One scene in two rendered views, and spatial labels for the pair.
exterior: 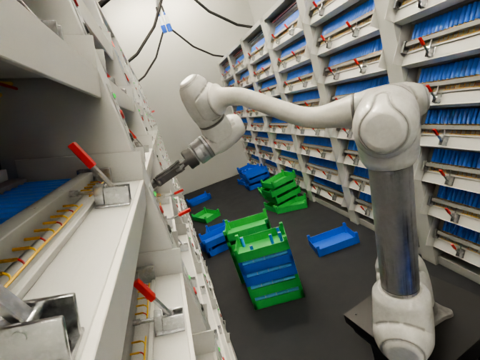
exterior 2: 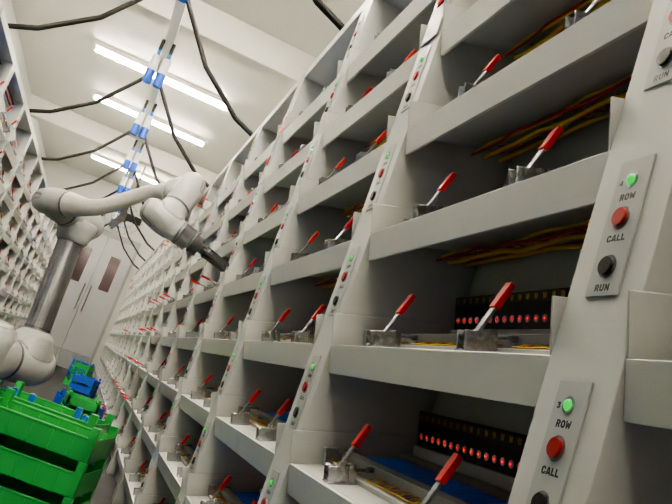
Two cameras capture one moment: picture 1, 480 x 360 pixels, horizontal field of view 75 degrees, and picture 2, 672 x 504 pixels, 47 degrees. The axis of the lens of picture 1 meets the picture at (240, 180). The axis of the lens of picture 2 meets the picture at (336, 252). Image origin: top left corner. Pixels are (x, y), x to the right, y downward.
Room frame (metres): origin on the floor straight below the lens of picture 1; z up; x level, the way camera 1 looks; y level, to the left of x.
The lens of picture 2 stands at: (3.91, 0.41, 0.59)
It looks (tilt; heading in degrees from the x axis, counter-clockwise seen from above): 12 degrees up; 175
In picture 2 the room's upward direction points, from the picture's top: 20 degrees clockwise
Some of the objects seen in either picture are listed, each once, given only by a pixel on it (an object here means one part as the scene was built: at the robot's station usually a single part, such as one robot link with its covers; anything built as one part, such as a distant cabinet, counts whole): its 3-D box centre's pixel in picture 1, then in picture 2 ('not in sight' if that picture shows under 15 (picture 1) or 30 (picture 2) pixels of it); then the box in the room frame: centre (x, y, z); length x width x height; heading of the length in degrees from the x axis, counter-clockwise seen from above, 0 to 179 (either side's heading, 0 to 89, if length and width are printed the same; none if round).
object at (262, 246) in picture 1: (261, 241); (51, 411); (1.64, 0.00, 0.36); 0.30 x 0.20 x 0.08; 84
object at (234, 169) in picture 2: not in sight; (191, 314); (-0.12, 0.14, 0.86); 0.20 x 0.09 x 1.73; 100
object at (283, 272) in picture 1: (268, 265); not in sight; (1.64, 0.00, 0.20); 0.30 x 0.20 x 0.08; 84
